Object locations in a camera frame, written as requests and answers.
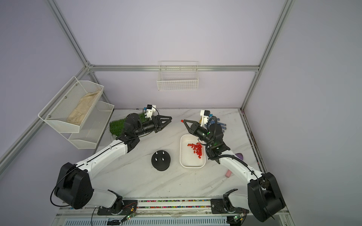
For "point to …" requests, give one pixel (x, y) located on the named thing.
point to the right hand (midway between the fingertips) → (184, 123)
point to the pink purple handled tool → (229, 172)
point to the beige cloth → (79, 113)
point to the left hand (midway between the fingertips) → (171, 120)
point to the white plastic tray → (192, 152)
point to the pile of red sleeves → (197, 148)
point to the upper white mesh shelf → (67, 111)
